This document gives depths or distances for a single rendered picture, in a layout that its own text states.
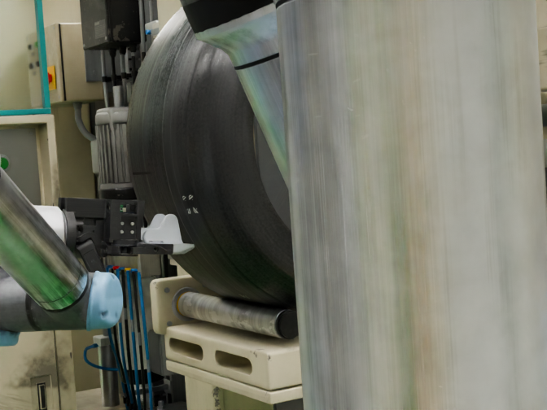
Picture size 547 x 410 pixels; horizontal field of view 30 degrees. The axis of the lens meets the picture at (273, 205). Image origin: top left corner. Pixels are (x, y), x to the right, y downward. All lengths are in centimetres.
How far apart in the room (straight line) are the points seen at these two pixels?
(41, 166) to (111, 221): 72
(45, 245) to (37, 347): 92
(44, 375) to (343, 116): 186
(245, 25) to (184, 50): 109
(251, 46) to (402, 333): 18
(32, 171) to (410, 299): 188
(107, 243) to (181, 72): 27
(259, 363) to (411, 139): 126
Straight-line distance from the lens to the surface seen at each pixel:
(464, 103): 31
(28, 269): 124
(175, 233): 152
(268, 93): 46
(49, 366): 215
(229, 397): 194
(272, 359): 154
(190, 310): 178
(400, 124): 31
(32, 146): 216
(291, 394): 157
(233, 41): 45
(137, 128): 161
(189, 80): 149
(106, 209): 148
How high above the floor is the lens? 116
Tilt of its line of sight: 3 degrees down
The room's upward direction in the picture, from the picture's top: 4 degrees counter-clockwise
